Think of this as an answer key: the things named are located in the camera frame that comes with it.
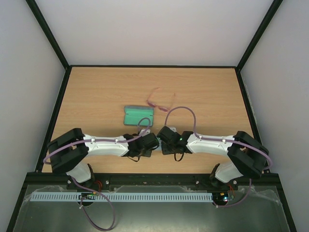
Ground grey-blue glasses case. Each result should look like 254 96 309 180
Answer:
124 105 154 127

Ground pink sunglasses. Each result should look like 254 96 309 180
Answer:
146 87 176 113

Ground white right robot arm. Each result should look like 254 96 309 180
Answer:
157 126 271 189

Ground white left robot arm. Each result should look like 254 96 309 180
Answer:
43 128 160 187

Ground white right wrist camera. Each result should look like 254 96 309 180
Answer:
169 126 177 132

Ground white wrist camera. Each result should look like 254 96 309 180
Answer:
169 126 177 132
139 129 151 136

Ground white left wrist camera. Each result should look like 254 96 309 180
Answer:
139 129 151 136

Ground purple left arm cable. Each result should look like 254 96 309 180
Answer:
42 117 151 229

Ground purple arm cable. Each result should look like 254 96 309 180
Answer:
42 117 151 229
165 106 273 209

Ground light blue cable duct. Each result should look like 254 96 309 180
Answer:
29 192 213 203

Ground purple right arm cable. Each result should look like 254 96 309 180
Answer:
165 106 273 209

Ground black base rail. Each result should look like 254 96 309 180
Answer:
24 172 281 191

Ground black frame corner post right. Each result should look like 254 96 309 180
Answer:
237 0 283 72

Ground black frame corner post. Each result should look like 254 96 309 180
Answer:
25 0 70 71
237 0 283 72

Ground black frame corner post left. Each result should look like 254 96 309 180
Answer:
25 0 70 71

